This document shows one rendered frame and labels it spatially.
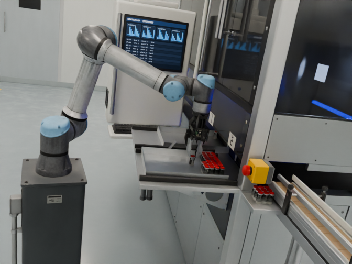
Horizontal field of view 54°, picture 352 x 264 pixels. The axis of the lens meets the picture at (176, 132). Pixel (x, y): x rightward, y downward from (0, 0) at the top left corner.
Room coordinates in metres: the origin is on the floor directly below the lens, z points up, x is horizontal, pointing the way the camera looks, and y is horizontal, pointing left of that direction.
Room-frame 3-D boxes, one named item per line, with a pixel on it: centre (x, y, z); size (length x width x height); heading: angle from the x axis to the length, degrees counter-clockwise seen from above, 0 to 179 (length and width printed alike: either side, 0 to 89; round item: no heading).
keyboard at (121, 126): (2.05, 0.19, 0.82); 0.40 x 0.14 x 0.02; 109
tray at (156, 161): (1.39, -0.05, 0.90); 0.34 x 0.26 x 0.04; 102
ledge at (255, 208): (1.19, -0.37, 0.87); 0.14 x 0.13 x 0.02; 102
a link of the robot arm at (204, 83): (1.41, -0.09, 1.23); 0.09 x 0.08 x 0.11; 81
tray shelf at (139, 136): (1.57, -0.05, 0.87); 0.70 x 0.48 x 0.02; 12
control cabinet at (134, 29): (2.26, 0.24, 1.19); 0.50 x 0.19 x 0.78; 109
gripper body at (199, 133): (1.41, -0.09, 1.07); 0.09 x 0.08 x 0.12; 12
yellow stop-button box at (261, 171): (1.19, -0.33, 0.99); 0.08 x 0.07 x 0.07; 102
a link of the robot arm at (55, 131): (1.38, 0.51, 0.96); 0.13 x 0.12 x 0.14; 171
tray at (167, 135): (1.75, -0.09, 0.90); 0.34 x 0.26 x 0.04; 102
